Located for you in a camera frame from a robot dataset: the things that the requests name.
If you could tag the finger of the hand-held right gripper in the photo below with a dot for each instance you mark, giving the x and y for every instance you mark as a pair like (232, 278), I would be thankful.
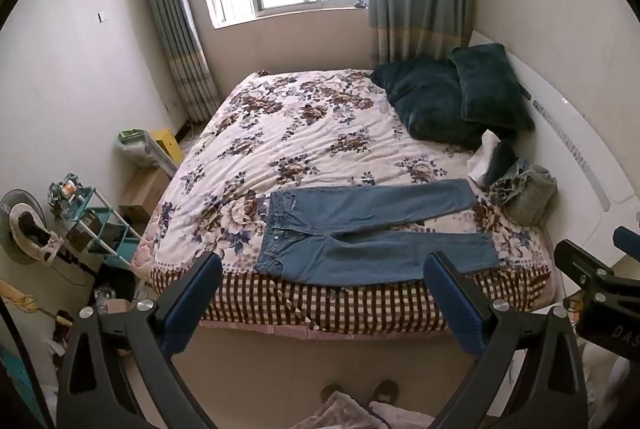
(627, 239)
(580, 264)

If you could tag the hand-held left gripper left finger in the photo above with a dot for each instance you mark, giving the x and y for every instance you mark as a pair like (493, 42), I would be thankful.
(192, 304)

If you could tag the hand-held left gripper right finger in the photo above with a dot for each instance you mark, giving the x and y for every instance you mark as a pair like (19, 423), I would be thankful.
(452, 309)

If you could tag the blue jeans pants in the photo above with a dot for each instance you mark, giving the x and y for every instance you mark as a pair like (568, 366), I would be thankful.
(350, 254)

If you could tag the folded grey clothes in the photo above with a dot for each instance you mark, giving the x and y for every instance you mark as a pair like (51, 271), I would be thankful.
(530, 191)

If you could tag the brown slipper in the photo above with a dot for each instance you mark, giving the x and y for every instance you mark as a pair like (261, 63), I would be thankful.
(331, 393)
(384, 390)

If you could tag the teal storage rack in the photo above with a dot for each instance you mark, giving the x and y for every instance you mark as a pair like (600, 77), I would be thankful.
(102, 221)

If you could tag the cardboard box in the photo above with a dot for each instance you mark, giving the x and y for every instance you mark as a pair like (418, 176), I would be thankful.
(145, 191)

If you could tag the white bed headboard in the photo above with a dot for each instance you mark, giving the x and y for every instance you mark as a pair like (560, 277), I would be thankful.
(575, 124)

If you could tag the white and dark folded cloth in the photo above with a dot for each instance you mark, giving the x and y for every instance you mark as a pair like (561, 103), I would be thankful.
(482, 159)

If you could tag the plush grey cloth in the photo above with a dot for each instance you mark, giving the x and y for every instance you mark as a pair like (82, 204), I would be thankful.
(345, 414)

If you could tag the yellow box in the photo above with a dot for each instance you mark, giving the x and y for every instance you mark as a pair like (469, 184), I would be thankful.
(167, 144)

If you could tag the yellow mop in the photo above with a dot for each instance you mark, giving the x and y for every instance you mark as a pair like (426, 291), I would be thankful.
(30, 301)

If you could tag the standing fan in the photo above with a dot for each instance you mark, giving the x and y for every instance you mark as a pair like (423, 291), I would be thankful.
(25, 229)

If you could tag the small dark green pillow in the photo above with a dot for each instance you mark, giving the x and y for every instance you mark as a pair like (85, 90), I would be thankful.
(492, 84)

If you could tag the floral bed blanket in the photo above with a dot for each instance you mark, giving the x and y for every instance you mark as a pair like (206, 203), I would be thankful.
(310, 129)

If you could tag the large dark green pillow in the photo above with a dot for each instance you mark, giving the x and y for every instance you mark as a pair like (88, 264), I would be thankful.
(425, 99)

